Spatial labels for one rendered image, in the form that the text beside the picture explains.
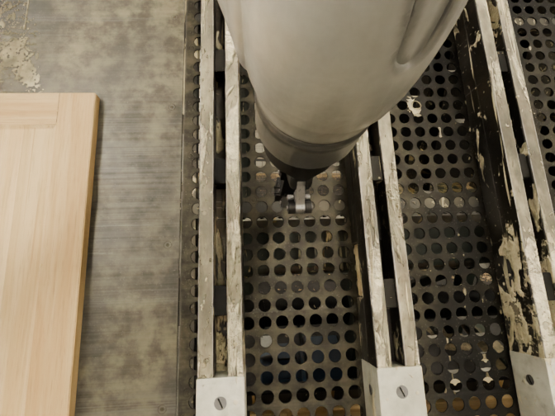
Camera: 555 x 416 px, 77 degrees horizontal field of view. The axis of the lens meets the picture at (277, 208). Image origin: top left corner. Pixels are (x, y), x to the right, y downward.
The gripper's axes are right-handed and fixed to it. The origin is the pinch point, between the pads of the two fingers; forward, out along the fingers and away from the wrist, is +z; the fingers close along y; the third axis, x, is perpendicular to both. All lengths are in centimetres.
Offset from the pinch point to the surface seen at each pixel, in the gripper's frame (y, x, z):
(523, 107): 13.0, -39.0, 0.6
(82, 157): 7.8, 31.6, 6.1
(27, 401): -27.3, 35.9, 6.3
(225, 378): -24.7, 8.9, 0.9
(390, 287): -14.3, -14.2, 1.4
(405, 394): -27.8, -14.4, 0.7
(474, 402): -37, -37, 24
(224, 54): 22.9, 8.7, 1.2
